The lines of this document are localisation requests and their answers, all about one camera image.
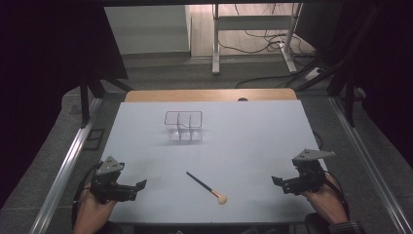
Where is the person's left hand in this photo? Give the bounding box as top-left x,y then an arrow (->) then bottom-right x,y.
73,185 -> 118,234

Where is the right hand-held gripper cable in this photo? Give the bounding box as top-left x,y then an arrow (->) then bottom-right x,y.
323,170 -> 352,219

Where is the black metal stand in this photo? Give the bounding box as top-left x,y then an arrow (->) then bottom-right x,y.
294,3 -> 386,129
79,74 -> 134,129

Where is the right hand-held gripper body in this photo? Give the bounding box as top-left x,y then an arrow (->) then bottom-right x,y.
282,148 -> 337,196

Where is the white cabinet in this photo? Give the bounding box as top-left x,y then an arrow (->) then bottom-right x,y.
103,4 -> 193,56

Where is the clear acrylic organizer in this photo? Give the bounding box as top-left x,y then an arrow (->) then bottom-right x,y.
164,110 -> 204,142

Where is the black-handled makeup brush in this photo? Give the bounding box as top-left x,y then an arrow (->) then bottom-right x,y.
185,171 -> 228,206

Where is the dark floor socket cover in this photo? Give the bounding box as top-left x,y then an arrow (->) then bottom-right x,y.
82,128 -> 106,152

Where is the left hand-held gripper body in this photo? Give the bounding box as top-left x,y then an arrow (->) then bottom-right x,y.
90,155 -> 138,205

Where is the white table mat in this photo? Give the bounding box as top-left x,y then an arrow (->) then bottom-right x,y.
102,99 -> 328,226

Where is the wooden table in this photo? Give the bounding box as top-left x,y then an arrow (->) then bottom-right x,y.
124,88 -> 298,103

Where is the tangle of black floor cables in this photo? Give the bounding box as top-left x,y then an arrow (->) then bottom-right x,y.
213,3 -> 325,90

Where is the white power strip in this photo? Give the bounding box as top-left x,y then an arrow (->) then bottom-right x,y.
304,66 -> 323,81

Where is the aluminium rail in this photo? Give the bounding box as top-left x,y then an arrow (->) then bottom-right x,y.
29,97 -> 104,234
327,96 -> 413,234

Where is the black curtain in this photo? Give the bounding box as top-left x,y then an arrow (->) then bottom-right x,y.
0,0 -> 130,210
293,0 -> 413,161

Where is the white metal desk frame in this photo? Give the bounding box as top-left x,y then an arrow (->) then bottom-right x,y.
211,3 -> 304,76

